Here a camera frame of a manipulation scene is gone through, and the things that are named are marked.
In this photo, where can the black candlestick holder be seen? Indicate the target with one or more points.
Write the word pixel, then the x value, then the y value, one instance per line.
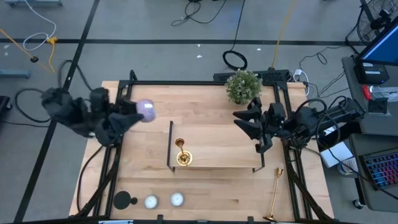
pixel 122 200

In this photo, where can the gold candlestick holder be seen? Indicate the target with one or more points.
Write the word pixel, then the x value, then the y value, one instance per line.
pixel 184 158
pixel 274 196

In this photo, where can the silver aluminium bracket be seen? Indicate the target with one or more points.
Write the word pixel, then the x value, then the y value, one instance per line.
pixel 115 222

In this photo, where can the grey furniture foot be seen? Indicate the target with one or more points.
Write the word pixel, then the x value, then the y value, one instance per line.
pixel 34 2
pixel 14 74

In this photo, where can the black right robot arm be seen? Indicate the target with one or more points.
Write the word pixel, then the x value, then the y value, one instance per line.
pixel 306 123

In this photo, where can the wooden riser shelf black legs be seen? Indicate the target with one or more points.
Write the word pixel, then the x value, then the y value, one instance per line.
pixel 217 146

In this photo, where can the grey side desk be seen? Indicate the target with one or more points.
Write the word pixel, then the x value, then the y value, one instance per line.
pixel 373 124

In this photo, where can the black box device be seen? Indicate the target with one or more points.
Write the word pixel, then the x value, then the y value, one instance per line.
pixel 371 73

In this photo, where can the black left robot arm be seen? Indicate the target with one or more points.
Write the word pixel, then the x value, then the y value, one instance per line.
pixel 68 112

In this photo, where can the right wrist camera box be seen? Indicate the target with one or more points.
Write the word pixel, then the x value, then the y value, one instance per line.
pixel 264 144

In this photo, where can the black power strip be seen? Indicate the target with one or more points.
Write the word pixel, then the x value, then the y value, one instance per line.
pixel 267 76

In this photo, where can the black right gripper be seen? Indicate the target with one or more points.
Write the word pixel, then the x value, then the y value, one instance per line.
pixel 273 119

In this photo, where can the green potted plant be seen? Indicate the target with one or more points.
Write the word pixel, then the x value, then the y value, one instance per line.
pixel 244 87

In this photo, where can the yellow pole black tip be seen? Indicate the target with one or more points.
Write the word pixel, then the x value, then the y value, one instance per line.
pixel 18 43

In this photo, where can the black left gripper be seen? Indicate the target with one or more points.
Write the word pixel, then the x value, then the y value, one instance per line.
pixel 104 116

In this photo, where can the black aluminium table frame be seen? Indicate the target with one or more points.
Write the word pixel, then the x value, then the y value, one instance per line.
pixel 202 83

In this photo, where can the black floor fan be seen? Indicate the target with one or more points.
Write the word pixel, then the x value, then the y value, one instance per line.
pixel 376 21

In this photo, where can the rainbow backlit keyboard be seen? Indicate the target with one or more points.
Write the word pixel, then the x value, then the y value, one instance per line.
pixel 384 169

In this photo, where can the white box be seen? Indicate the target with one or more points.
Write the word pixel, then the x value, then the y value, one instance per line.
pixel 337 154

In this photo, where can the blue screen monitor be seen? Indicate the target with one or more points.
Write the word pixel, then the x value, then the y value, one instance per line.
pixel 384 46

